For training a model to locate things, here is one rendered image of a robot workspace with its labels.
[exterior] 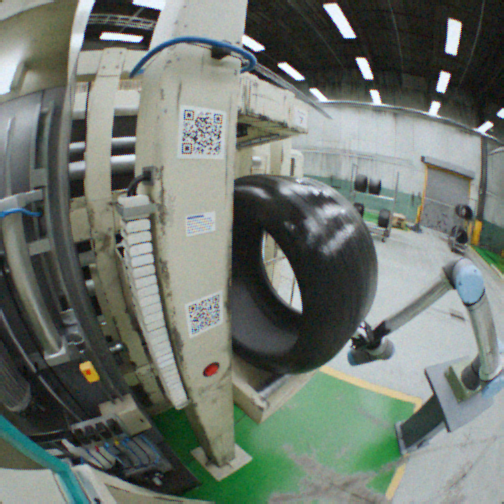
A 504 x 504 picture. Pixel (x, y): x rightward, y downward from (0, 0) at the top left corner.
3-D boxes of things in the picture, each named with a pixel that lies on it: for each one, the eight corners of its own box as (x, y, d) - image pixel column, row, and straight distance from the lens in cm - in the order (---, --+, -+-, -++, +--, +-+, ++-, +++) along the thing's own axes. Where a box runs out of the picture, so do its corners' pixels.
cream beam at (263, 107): (179, 103, 60) (185, 58, 66) (148, 123, 83) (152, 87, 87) (310, 135, 101) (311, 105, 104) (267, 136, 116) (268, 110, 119)
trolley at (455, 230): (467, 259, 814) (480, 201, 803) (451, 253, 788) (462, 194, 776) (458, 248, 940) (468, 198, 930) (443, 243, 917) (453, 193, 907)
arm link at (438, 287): (459, 243, 104) (356, 328, 121) (466, 251, 92) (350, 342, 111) (472, 263, 108) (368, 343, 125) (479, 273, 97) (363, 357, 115)
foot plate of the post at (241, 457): (218, 480, 147) (218, 480, 143) (190, 452, 153) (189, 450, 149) (252, 458, 150) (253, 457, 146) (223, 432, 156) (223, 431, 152)
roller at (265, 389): (258, 407, 66) (259, 400, 62) (247, 398, 67) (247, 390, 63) (324, 347, 85) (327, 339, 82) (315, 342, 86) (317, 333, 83)
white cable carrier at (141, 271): (177, 410, 58) (123, 198, 28) (167, 396, 60) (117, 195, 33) (192, 402, 59) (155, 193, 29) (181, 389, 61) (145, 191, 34)
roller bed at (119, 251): (140, 334, 87) (121, 260, 71) (129, 313, 98) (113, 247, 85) (183, 317, 91) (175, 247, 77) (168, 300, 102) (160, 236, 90)
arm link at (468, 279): (502, 367, 140) (470, 247, 94) (506, 391, 130) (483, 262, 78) (480, 381, 140) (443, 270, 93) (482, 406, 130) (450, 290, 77)
